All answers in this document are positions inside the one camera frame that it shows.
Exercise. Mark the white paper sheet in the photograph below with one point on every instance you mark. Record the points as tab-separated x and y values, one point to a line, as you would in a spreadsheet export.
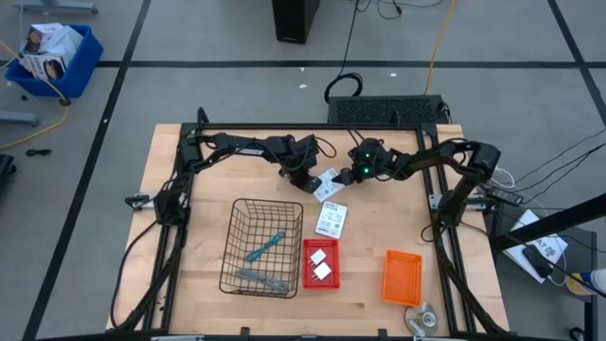
513	253

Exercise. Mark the white product box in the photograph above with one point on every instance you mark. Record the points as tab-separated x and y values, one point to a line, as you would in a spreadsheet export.
329	187
331	220

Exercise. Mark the black side table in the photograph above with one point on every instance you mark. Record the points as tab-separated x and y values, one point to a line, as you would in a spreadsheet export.
580	246

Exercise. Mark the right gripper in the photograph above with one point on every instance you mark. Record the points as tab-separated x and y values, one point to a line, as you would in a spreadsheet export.
367	163

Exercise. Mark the red plastic slotted basket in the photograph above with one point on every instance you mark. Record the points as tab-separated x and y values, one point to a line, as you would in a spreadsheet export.
331	281

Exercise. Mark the printed white carton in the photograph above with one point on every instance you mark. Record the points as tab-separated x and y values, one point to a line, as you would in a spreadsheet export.
40	66

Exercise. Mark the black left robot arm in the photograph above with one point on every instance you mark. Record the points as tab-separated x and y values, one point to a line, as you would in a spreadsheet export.
237	144

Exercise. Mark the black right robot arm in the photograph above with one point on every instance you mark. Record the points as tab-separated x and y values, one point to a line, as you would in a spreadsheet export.
440	156

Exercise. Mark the black diagonal beam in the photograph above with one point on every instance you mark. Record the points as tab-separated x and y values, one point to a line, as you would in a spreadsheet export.
549	222

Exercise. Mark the small black floor object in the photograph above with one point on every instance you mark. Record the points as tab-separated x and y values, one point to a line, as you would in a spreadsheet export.
38	152

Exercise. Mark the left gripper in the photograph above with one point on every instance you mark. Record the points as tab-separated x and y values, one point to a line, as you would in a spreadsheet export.
298	158

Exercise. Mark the grey metal furniture foot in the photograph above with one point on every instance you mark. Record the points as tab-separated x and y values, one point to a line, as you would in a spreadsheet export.
19	118
52	7

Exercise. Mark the blue plastic bin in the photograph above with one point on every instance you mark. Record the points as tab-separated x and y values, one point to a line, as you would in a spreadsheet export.
80	71

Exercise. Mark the silver metal cylinder stand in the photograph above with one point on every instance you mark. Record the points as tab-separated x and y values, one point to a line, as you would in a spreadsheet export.
421	318

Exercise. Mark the black phone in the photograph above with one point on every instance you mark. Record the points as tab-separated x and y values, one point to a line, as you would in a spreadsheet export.
537	261

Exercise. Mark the white blue yellow bottle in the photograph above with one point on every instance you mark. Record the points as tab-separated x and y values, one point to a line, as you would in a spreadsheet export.
587	281

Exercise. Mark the black computer case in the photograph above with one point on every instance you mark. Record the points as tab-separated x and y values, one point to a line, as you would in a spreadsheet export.
386	110

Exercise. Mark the black power strip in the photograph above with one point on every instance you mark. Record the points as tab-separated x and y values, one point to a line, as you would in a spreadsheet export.
506	195

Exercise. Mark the black aluminium table frame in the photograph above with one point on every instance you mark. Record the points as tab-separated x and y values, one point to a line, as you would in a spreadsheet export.
303	126

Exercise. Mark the white plastic bag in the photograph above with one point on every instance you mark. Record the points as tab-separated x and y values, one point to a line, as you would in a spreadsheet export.
66	42

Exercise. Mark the orange plastic slotted basket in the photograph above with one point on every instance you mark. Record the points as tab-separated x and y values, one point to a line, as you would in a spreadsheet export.
402	279

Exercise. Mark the black speaker cabinet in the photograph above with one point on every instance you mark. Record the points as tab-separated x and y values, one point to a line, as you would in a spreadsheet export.
293	19

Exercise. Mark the white charger plug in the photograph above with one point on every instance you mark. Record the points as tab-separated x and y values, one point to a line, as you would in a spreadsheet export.
318	256
322	271

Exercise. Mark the grey metal mounting plate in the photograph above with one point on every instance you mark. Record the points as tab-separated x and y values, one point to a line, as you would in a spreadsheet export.
475	202
139	200

